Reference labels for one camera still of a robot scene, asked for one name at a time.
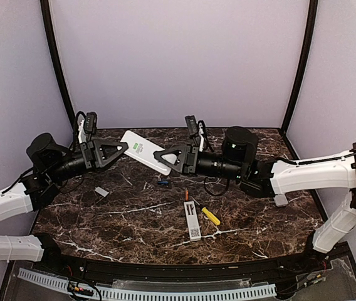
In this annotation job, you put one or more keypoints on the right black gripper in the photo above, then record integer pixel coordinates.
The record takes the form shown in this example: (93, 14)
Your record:
(190, 167)

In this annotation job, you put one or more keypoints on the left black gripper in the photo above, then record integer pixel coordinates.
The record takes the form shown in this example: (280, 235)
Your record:
(87, 150)

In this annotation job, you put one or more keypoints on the white TCL air-conditioner remote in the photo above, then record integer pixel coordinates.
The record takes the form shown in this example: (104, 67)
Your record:
(142, 150)

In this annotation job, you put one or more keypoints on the white battery cover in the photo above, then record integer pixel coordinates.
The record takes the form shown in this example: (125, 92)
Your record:
(101, 191)

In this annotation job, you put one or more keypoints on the yellow handled screwdriver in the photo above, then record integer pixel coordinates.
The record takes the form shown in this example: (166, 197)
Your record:
(210, 215)

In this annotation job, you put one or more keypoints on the slim white remote control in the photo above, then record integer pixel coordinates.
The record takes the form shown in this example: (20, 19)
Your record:
(192, 221)

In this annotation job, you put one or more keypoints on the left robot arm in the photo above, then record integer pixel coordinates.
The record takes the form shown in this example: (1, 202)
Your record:
(37, 187)

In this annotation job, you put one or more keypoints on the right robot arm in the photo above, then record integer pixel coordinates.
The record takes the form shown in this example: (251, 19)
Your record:
(274, 178)

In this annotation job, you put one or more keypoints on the white remote at right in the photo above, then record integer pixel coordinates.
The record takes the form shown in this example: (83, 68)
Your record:
(280, 200)

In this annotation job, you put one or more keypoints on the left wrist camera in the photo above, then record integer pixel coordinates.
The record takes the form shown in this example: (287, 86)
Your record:
(86, 126)

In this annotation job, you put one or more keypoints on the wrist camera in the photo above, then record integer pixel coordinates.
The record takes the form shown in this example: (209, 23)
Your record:
(86, 126)
(196, 131)

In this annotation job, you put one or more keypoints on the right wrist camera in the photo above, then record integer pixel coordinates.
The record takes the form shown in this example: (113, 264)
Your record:
(196, 131)

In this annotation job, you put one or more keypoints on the left black frame post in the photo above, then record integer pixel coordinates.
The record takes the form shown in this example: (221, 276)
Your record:
(56, 61)

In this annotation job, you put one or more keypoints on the black frame post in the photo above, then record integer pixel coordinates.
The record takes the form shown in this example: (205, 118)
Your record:
(302, 63)
(56, 61)

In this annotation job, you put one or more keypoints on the white slotted cable duct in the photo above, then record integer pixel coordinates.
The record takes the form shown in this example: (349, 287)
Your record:
(136, 290)

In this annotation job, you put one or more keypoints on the black front rail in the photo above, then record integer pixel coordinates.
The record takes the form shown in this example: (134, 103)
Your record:
(281, 269)

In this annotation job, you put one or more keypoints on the right black frame post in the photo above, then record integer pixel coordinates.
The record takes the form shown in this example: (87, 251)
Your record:
(302, 63)

